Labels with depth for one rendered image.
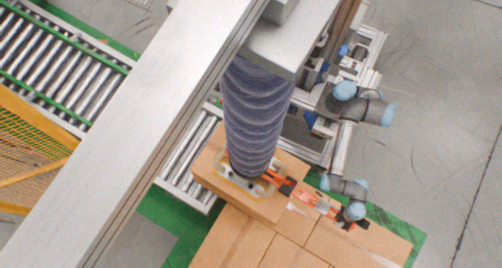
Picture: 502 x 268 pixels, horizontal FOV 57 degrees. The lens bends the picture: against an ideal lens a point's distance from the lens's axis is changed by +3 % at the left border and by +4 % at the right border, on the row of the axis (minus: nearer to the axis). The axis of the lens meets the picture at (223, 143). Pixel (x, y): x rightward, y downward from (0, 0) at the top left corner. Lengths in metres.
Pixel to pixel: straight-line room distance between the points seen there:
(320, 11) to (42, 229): 0.64
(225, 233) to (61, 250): 2.52
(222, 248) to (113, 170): 2.51
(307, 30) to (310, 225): 2.36
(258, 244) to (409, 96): 1.89
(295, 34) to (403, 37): 3.49
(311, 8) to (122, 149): 0.49
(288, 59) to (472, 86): 3.57
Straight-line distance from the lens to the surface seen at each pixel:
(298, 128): 3.65
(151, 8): 4.40
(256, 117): 1.40
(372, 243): 3.25
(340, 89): 2.66
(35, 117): 2.23
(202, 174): 2.66
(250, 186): 2.59
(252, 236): 3.14
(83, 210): 0.67
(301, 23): 0.93
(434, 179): 4.04
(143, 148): 0.66
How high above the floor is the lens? 3.68
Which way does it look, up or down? 75 degrees down
